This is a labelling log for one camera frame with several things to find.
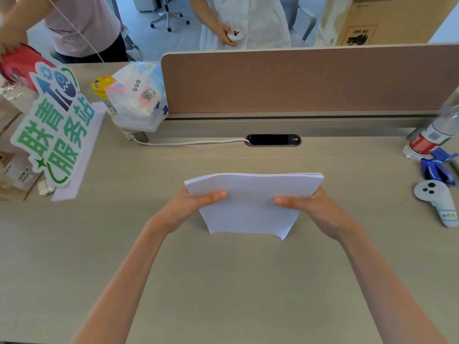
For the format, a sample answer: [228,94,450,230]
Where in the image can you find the black desk cable outlet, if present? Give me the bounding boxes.
[245,134,302,147]

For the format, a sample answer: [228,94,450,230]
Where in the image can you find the grey office chair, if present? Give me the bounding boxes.
[279,0,318,48]

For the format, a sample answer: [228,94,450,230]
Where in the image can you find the person's right hand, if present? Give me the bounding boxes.
[274,186,354,242]

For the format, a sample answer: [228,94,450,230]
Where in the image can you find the person's left forearm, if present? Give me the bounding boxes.
[70,216,169,344]

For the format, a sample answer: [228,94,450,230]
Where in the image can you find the white power cable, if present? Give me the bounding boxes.
[122,131,250,147]

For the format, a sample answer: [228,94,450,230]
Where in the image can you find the stack of white paper sheets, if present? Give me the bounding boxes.
[184,172,324,240]

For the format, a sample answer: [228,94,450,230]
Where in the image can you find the white handheld controller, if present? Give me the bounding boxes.
[413,180,459,228]

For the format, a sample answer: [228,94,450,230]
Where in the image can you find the green and white sign board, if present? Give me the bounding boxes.
[10,65,107,202]

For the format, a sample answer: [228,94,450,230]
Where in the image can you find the yellow lidded canister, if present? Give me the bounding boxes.
[91,75,117,116]

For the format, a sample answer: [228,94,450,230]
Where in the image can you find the open brown cardboard box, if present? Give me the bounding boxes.
[0,100,45,202]

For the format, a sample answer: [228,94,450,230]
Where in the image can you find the brown desk divider panel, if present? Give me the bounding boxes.
[161,43,459,115]

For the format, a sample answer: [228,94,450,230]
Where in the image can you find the person's left hand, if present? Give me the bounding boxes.
[151,185,228,235]

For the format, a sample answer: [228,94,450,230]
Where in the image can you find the red snack bag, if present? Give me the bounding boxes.
[0,44,57,94]

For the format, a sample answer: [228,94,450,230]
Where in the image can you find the small white power adapter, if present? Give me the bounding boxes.
[37,180,56,197]

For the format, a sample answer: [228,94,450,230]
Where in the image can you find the thin white cord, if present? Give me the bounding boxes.
[45,0,105,64]

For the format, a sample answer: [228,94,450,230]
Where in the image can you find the clear plastic water bottle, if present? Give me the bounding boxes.
[403,104,459,161]

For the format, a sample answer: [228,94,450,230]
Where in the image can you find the person's right forearm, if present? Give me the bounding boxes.
[337,226,449,344]

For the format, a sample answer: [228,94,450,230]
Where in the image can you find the clear plastic bag of items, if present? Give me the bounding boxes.
[105,61,169,133]

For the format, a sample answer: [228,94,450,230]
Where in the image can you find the white office chair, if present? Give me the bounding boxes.
[150,0,191,32]

